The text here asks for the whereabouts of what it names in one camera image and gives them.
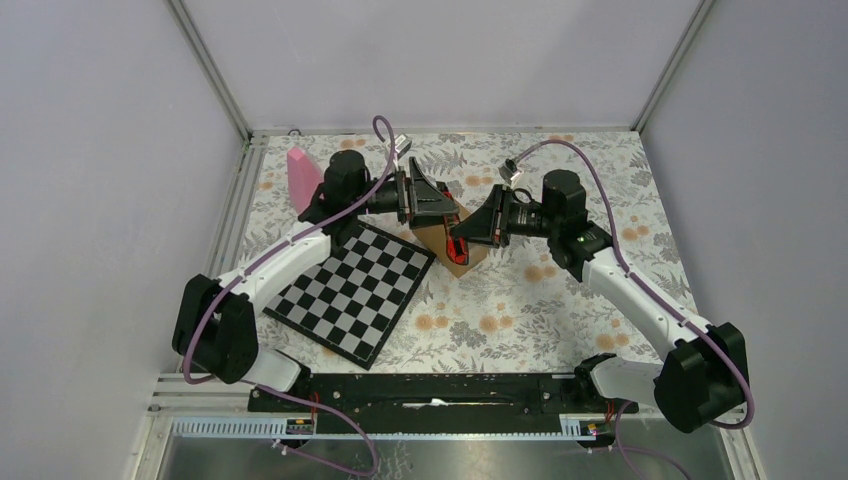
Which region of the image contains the floral patterned table mat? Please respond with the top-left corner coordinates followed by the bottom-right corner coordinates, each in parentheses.
top-left (239, 132), bottom-right (695, 373)

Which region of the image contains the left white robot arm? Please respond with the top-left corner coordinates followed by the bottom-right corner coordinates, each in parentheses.
top-left (172, 150), bottom-right (459, 411)

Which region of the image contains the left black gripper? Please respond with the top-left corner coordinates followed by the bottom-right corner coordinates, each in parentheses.
top-left (350, 158), bottom-right (459, 229)

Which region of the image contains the brown cardboard express box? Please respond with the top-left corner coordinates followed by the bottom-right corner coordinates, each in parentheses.
top-left (409, 217), bottom-right (489, 278)

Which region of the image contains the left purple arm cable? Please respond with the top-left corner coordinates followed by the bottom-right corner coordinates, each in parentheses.
top-left (182, 115), bottom-right (399, 480)

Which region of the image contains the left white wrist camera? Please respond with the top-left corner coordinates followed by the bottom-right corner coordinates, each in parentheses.
top-left (389, 134), bottom-right (412, 171)

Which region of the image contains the red black utility knife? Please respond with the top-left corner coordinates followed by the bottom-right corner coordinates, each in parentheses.
top-left (446, 235), bottom-right (470, 266)

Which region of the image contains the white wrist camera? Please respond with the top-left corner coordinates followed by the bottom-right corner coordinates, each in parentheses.
top-left (498, 159), bottom-right (526, 190)
top-left (389, 134), bottom-right (412, 171)

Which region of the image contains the pink triangular block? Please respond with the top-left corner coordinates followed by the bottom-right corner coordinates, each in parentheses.
top-left (286, 146), bottom-right (323, 215)

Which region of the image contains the black white checkerboard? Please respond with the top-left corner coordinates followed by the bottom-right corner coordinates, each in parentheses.
top-left (264, 221), bottom-right (435, 370)

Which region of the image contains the right aluminium corner post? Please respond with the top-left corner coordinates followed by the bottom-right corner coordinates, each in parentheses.
top-left (630, 0), bottom-right (716, 134)

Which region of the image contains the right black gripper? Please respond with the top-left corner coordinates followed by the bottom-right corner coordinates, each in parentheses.
top-left (450, 185), bottom-right (560, 249)

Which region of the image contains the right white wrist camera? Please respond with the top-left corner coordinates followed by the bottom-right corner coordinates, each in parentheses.
top-left (498, 159), bottom-right (526, 190)

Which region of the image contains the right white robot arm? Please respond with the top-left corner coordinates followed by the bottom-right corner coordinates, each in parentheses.
top-left (450, 170), bottom-right (754, 433)

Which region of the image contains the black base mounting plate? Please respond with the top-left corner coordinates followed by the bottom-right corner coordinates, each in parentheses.
top-left (248, 373), bottom-right (639, 437)

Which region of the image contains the aluminium corner post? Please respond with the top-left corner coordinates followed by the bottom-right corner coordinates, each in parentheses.
top-left (164, 0), bottom-right (252, 143)
top-left (630, 0), bottom-right (716, 134)

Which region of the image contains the white slotted cable duct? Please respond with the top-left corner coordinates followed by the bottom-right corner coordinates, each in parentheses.
top-left (168, 415), bottom-right (598, 442)

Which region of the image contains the left aluminium corner post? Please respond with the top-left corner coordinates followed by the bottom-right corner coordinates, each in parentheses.
top-left (164, 0), bottom-right (252, 143)

